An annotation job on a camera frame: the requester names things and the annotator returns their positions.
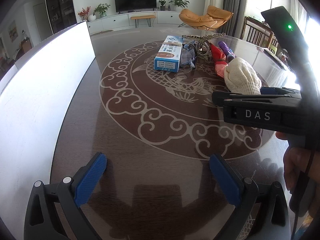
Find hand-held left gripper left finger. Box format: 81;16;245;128
24;152;108;240

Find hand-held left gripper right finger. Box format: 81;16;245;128
209;153;292;240

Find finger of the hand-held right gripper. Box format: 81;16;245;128
212;91;300;107
261;87;300;95

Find white knit glove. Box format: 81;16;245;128
223;57;262;95

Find red and pink item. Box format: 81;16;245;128
209;44;232;78

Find purple toy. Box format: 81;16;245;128
218;41;235;62

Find brown beaded hair claw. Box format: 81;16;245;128
182;32;227;58

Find blue white toothpaste box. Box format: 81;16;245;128
154;35;185;73

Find white cardboard box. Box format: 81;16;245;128
0;20;97;240

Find person's right hand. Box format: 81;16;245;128
276;131;320;218

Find dark flat item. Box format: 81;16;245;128
260;47;288;70

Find wooden chair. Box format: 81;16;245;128
267;34;282;57
244;16;274;48

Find blue transparent glasses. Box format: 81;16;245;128
180;41;198;69

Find orange lounge chair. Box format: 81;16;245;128
179;5;233;32

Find grey curtain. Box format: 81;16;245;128
222;0;248;39

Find large leafy potted plant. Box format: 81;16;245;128
168;0;190;12

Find wooden bench black legs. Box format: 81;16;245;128
130;14;157;28

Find white television cabinet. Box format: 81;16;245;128
86;10;190;34

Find black television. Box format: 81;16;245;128
114;0;157;13

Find small wooden cabinet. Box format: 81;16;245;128
21;39;32;53

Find green plant in pot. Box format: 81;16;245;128
94;3;111;18

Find red flowers in vase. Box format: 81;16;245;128
77;6;91;22

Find dark glass display cabinet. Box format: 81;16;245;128
44;0;77;34

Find framed wall painting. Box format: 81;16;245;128
8;20;18;43

